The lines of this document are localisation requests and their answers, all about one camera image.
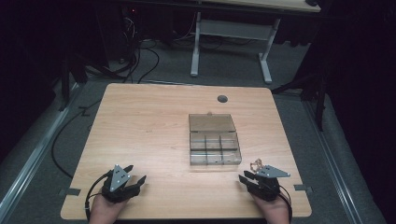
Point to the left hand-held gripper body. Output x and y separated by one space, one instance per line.
119 178

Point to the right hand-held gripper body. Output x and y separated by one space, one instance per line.
270 171

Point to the person's left hand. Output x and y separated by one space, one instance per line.
104 209

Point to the person's right hand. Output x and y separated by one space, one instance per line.
274 210

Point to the grey tape strip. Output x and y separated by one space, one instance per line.
69 192
303 188

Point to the clear plastic compartment box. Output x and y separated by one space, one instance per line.
214 140

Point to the black stand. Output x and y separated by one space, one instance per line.
314 90
66 77

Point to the white-framed desk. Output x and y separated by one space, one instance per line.
233 29

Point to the metal floor rail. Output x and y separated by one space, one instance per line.
333 161
31 161

